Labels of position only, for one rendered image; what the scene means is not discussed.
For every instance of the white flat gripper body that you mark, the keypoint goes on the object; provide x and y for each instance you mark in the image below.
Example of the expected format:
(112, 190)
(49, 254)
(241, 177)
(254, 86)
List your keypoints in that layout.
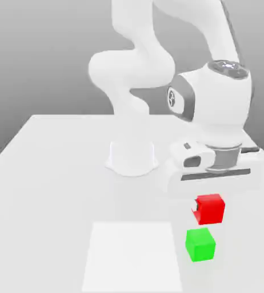
(214, 183)

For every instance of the small red cube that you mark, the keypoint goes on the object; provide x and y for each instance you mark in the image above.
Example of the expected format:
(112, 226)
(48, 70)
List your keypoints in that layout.
(210, 209)

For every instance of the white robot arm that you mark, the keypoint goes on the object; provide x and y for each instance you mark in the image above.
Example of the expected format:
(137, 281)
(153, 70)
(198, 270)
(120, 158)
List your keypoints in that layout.
(132, 68)

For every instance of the small green cube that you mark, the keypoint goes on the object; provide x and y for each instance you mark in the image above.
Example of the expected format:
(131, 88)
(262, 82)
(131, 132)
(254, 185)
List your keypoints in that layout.
(200, 245)

